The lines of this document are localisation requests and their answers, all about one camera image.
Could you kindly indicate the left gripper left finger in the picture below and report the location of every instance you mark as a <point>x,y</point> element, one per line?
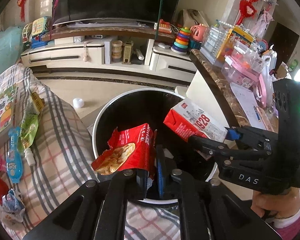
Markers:
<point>142,182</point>

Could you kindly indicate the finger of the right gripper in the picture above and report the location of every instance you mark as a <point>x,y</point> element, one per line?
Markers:
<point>206,147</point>
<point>250,136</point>

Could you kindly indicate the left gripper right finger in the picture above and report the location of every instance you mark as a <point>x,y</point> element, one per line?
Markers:
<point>165,165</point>

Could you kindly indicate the red snack bag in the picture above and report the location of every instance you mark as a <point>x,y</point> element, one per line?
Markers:
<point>131,148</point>

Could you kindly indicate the red white 1928 carton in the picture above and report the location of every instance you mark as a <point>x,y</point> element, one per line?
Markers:
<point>186,119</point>

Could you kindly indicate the blue toothbrush blister pack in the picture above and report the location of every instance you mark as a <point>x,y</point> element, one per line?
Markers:
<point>14,163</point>

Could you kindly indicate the blue white wrapper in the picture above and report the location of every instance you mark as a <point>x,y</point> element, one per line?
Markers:
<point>12,208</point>

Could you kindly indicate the white rim trash bin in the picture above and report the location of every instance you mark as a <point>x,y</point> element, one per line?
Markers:
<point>129,110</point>

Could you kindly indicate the right hand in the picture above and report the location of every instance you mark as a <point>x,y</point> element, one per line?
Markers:
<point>283,205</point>

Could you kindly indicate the white paper sheet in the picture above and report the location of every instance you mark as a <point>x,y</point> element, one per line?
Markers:
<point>248,102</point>

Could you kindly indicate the marble side counter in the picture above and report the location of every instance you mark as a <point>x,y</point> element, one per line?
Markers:
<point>210,90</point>

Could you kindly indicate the pink plastic storage box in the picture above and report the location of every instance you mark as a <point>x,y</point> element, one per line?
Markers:
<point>243,67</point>

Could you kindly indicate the white bottle cap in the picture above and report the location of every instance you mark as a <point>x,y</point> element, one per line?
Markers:
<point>78,103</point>

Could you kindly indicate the green squeeze pouch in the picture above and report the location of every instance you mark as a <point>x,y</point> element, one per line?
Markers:
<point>29,126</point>

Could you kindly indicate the red heart decoration right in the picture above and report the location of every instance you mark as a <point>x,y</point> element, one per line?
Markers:
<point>246,10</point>

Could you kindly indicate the toy phone red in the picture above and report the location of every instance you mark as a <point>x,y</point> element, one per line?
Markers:
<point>164,27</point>

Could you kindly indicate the colourful children's book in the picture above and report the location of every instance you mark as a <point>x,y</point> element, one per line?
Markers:
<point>8,100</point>

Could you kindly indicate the toy cash register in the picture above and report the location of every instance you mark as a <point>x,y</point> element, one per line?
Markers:
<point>32,32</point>

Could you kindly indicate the teal covered appliance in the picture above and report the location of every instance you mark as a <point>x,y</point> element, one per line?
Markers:
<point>11,47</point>

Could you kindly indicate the red heart knot decoration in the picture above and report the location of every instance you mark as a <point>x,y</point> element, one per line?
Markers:
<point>21,5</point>

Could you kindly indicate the rainbow stacking ring toy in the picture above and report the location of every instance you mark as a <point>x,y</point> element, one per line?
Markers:
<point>181,42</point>

